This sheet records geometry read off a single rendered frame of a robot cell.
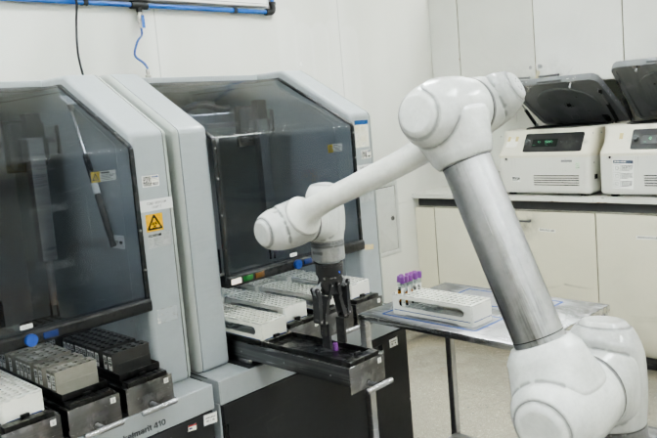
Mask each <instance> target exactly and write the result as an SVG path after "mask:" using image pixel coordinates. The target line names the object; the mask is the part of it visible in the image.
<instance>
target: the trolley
mask: <svg viewBox="0 0 657 438"><path fill-rule="evenodd" d="M430 289H437V290H443V291H449V292H456V293H463V294H470V295H476V296H483V297H490V298H491V303H492V320H491V321H489V322H487V323H484V324H482V325H480V326H478V327H476V328H467V327H462V326H458V325H455V324H450V323H444V322H439V321H434V320H428V319H424V318H419V317H413V316H408V315H406V316H404V315H399V314H394V312H393V301H392V302H389V303H387V304H384V305H381V306H378V307H376V308H373V309H370V310H368V311H366V312H363V313H360V314H358V320H360V331H361V343H362V346H363V347H367V348H371V349H372V334H371V323H375V324H380V325H385V326H390V327H394V328H399V329H408V330H413V331H417V332H422V333H427V334H432V335H437V336H442V337H445V343H446V358H447V372H448V386H449V400H450V415H451V429H452V435H451V436H449V437H447V438H474V437H471V436H468V435H464V434H461V433H460V408H459V393H458V379H457V364H456V349H455V339H456V340H461V341H466V342H470V343H475V344H480V345H485V346H490V347H495V348H500V349H504V350H509V351H511V350H512V349H513V348H514V346H513V343H512V341H511V338H510V336H509V334H508V331H507V329H506V326H505V324H504V320H503V317H502V315H501V312H500V310H499V307H498V305H497V303H496V300H495V298H494V295H493V293H492V291H491V289H490V288H486V287H479V286H472V285H458V284H451V283H442V284H440V285H436V286H433V287H431V288H430ZM551 300H552V302H553V305H554V307H555V309H556V312H557V314H558V317H559V319H560V321H561V323H562V325H563V328H564V330H569V331H570V329H571V328H572V327H573V326H574V325H575V324H576V323H577V322H579V321H580V320H581V319H582V318H584V317H587V316H609V311H610V305H609V304H602V303H594V302H588V301H580V300H573V299H566V298H558V297H551ZM366 403H367V416H368V428H369V438H379V431H378V419H377V406H376V394H375V391H374V392H373V393H372V394H370V395H367V394H366Z"/></svg>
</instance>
